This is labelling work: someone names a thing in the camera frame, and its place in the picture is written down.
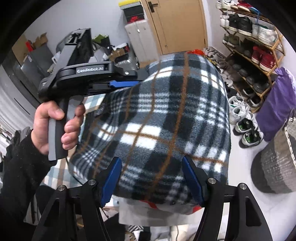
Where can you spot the orange plastic bag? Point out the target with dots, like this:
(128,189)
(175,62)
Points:
(196,52)

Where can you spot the wooden shoe rack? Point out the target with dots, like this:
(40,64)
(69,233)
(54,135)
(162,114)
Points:
(256,50)

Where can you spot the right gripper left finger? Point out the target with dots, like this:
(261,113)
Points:
(58,221)

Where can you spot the white upright suitcase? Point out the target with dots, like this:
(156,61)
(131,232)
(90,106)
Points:
(142,41)

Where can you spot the purple plastic bag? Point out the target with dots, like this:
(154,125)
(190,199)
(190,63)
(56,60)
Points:
(278,104)

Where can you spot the black white plaid cardigan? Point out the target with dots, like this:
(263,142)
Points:
(181,109)

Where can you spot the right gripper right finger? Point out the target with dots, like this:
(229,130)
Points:
(245,219)

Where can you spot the dark grey refrigerator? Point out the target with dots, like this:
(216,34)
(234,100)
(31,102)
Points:
(27,76)

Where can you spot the silver aluminium suitcase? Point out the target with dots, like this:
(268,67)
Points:
(128,62)

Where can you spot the yellow lid shoebox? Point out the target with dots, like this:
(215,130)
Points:
(129,4)

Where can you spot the grey folded garment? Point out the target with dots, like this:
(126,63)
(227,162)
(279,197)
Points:
(134,212)

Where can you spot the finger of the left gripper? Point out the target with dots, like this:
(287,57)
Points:
(121,84)

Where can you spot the grey woven laundry basket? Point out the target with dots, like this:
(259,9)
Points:
(273,168)

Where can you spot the wooden door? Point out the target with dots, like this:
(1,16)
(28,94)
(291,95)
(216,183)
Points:
(178,26)

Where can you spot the black sleeved left forearm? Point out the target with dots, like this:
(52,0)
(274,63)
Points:
(22,176)

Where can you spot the white green sneaker pair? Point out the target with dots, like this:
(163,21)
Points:
(250,134)

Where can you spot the open cardboard box on fridge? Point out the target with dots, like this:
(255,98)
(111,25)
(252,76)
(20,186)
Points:
(40,41)

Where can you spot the black red shoebox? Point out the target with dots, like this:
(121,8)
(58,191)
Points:
(133,14)

